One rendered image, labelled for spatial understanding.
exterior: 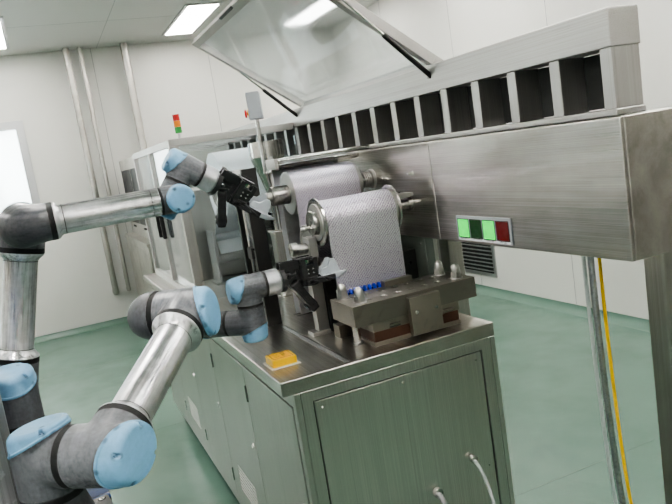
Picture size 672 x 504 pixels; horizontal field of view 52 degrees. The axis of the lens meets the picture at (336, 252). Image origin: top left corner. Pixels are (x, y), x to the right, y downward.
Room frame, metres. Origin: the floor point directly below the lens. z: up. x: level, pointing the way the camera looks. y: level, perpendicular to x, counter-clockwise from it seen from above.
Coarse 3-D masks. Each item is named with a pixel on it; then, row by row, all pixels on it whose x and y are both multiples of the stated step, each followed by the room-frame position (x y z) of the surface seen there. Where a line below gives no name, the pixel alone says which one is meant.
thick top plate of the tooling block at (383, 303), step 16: (448, 272) 2.11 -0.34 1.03; (384, 288) 2.02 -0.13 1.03; (400, 288) 1.99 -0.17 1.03; (416, 288) 1.95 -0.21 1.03; (432, 288) 1.94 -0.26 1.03; (448, 288) 1.96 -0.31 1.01; (464, 288) 1.98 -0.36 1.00; (336, 304) 1.95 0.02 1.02; (352, 304) 1.88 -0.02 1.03; (368, 304) 1.86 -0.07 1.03; (384, 304) 1.88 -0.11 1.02; (400, 304) 1.90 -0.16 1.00; (352, 320) 1.86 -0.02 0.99; (368, 320) 1.86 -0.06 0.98; (384, 320) 1.88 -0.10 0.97
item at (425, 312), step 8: (416, 296) 1.90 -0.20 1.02; (424, 296) 1.90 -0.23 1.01; (432, 296) 1.91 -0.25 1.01; (408, 304) 1.89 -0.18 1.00; (416, 304) 1.89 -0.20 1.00; (424, 304) 1.90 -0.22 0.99; (432, 304) 1.91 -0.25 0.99; (440, 304) 1.92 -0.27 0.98; (408, 312) 1.90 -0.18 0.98; (416, 312) 1.89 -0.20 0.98; (424, 312) 1.90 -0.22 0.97; (432, 312) 1.91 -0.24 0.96; (440, 312) 1.92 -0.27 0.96; (416, 320) 1.89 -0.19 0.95; (424, 320) 1.90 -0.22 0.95; (432, 320) 1.91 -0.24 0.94; (440, 320) 1.92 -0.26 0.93; (416, 328) 1.89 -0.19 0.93; (424, 328) 1.90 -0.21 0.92; (432, 328) 1.91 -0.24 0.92; (440, 328) 1.92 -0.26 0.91
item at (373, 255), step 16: (336, 240) 2.05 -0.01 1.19; (352, 240) 2.07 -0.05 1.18; (368, 240) 2.09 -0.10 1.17; (384, 240) 2.11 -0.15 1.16; (400, 240) 2.13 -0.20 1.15; (336, 256) 2.05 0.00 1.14; (352, 256) 2.07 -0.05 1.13; (368, 256) 2.09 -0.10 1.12; (384, 256) 2.11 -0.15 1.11; (400, 256) 2.13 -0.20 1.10; (352, 272) 2.06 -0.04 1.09; (368, 272) 2.08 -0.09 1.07; (384, 272) 2.10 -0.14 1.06; (400, 272) 2.12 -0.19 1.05; (352, 288) 2.06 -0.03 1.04
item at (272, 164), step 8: (320, 152) 2.38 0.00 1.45; (328, 152) 2.38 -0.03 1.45; (336, 152) 2.39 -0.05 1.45; (344, 152) 2.41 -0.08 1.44; (272, 160) 2.32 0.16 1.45; (280, 160) 2.32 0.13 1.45; (288, 160) 2.33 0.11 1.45; (296, 160) 2.34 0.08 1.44; (304, 160) 2.37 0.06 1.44; (272, 168) 2.33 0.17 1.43
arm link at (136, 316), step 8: (144, 296) 1.59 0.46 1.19; (136, 304) 1.58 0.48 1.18; (144, 304) 1.56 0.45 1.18; (128, 312) 1.60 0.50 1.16; (136, 312) 1.56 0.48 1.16; (144, 312) 1.55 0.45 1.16; (224, 312) 1.95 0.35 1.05; (128, 320) 1.59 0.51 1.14; (136, 320) 1.56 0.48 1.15; (144, 320) 1.55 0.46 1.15; (224, 320) 1.93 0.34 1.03; (136, 328) 1.57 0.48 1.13; (144, 328) 1.55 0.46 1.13; (224, 328) 1.93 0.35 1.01; (144, 336) 1.57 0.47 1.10; (208, 336) 1.92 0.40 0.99; (216, 336) 1.95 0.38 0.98; (224, 336) 1.95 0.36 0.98
